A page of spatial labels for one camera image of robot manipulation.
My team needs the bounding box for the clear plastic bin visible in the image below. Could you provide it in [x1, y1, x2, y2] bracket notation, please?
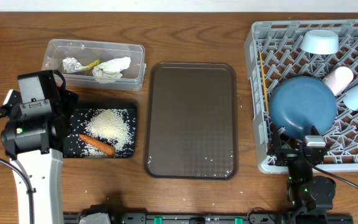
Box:
[42, 39, 146, 91]

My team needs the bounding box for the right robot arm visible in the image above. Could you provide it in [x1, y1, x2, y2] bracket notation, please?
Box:
[267, 127, 336, 223]

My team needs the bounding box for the brown serving tray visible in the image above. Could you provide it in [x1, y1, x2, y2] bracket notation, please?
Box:
[144, 62, 238, 180]

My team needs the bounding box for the black waste tray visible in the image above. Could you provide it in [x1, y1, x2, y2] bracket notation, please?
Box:
[62, 101, 139, 159]

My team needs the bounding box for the light blue bowl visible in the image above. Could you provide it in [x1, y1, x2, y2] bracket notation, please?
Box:
[300, 30, 339, 55]

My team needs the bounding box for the white tissue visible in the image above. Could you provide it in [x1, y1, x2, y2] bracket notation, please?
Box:
[92, 57, 131, 83]

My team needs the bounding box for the white rice pile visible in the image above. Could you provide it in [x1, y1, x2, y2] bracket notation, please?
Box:
[63, 108, 137, 158]

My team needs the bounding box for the dark blue plate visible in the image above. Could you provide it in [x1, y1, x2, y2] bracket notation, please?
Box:
[269, 76, 337, 140]

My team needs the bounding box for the orange carrot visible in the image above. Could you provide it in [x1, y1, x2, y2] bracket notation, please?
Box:
[79, 134, 116, 157]

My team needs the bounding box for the white pink cup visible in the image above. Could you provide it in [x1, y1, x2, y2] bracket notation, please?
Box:
[323, 66, 354, 96]

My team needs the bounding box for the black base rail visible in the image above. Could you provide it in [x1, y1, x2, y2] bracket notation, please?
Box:
[63, 205, 354, 224]

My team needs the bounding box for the green foil snack wrapper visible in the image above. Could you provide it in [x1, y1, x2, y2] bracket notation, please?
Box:
[62, 57, 100, 73]

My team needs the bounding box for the grey dishwasher rack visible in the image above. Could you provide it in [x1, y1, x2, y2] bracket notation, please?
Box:
[244, 19, 358, 174]

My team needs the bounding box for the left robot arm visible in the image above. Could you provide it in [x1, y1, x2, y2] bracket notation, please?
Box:
[0, 70, 78, 223]

